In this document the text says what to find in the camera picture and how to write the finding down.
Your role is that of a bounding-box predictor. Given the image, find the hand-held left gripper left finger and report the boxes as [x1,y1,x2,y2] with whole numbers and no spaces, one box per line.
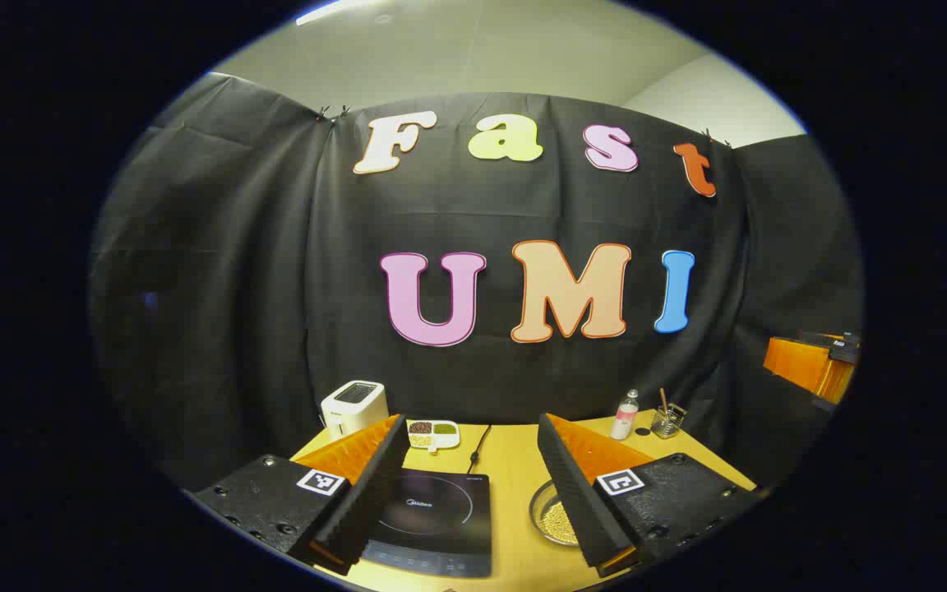
[192,414,410,576]

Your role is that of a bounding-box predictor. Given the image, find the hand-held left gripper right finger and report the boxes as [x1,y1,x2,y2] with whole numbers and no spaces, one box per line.
[537,413,762,578]

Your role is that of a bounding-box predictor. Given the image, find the steel pot with black handles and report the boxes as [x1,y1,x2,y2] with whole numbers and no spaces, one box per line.
[529,479,581,548]

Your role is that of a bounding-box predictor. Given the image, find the black induction cooktop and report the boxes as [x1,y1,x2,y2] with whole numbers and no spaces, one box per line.
[358,469,493,578]

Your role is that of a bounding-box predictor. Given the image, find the heap of soybeans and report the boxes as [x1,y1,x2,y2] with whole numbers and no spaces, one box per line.
[541,497,580,545]

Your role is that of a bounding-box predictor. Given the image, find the white divided dish of grains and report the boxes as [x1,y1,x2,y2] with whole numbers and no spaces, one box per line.
[406,419,461,455]

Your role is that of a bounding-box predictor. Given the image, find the white toaster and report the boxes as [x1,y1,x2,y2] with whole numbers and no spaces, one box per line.
[320,380,390,439]

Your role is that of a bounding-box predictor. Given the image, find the clear bottle with pink label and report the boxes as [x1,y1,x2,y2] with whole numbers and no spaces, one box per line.
[611,389,640,442]

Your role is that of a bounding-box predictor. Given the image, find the black power cable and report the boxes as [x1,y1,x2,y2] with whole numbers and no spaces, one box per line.
[468,424,492,475]

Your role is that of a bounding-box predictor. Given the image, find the glass holder with wire frame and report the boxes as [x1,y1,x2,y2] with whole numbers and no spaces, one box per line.
[651,403,687,440]

